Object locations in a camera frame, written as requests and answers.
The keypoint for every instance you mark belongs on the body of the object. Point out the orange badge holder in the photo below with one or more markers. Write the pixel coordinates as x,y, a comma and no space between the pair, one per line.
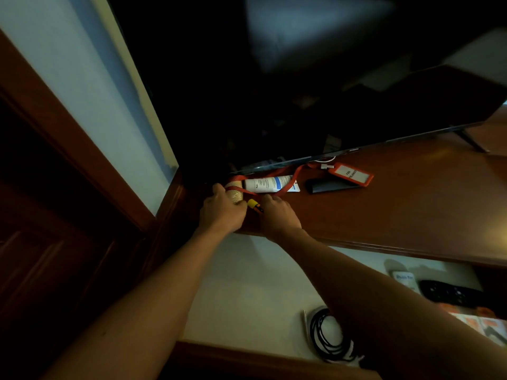
351,174

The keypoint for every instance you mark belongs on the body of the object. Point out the orange white paper sheet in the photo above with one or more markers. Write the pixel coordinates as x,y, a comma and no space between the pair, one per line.
481,324

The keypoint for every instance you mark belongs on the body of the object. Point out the black game controller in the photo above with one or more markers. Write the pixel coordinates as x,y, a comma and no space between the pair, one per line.
449,293

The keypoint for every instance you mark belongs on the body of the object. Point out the brown wooden door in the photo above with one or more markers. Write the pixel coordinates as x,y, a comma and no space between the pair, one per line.
59,233

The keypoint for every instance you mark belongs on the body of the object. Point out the person's left hand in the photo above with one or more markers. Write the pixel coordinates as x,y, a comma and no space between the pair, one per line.
220,215

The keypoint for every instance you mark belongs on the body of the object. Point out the black remote control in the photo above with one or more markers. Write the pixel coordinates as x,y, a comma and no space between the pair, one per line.
332,185

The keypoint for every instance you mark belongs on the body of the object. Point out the person's left forearm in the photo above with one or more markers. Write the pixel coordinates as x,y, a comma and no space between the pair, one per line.
134,308

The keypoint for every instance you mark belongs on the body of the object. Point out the person's right hand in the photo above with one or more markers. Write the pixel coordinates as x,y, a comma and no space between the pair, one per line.
279,219

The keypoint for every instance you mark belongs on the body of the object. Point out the black flat television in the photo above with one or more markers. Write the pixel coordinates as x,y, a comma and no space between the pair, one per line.
309,75

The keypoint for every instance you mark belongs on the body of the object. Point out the white blue cream tube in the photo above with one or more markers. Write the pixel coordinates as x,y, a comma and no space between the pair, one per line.
271,184

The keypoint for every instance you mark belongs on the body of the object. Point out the beige twine spool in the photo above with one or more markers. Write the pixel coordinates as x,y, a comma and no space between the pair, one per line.
234,190

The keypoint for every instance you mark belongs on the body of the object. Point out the yellow black small tool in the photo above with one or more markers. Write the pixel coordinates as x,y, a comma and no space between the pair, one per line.
254,204

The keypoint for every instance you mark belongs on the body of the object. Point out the person's left thumb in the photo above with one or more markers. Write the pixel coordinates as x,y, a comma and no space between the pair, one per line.
220,189

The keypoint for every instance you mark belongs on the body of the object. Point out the person's right thumb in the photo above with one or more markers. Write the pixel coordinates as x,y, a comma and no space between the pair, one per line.
264,201

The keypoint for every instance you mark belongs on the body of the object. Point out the person's right forearm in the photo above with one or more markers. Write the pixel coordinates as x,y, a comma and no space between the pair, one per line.
396,316

